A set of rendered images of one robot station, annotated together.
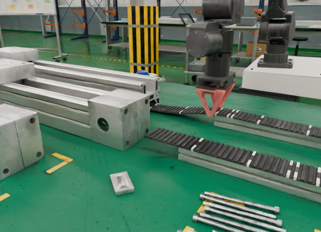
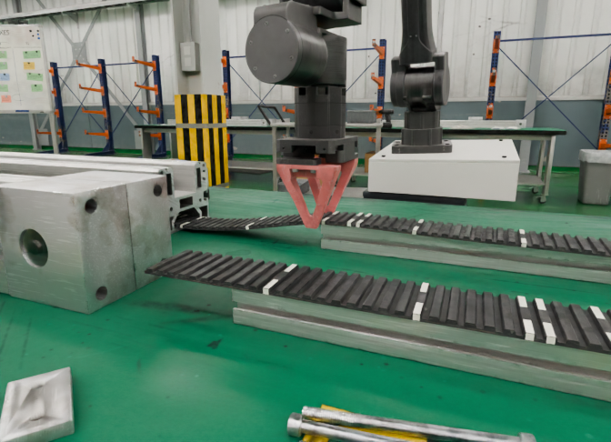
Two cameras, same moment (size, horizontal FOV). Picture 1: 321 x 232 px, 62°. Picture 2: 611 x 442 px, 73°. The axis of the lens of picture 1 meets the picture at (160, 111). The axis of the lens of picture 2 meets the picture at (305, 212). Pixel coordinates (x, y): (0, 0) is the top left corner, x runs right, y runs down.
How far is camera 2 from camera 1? 21 cm
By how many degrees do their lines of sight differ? 12
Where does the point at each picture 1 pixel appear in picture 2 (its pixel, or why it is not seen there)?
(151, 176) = (148, 375)
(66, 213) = not seen: outside the picture
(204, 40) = (286, 38)
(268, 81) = (414, 175)
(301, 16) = not seen: hidden behind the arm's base
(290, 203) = (549, 415)
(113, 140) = (63, 286)
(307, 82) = (482, 171)
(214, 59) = (313, 100)
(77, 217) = not seen: outside the picture
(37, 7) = (17, 101)
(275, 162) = (483, 304)
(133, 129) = (118, 256)
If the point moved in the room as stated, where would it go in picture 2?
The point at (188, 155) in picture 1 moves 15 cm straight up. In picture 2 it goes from (260, 310) to (255, 95)
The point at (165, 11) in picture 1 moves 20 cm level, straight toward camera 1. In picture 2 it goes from (240, 111) to (240, 111)
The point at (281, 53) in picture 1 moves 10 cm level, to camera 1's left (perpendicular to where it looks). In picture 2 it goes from (430, 126) to (383, 127)
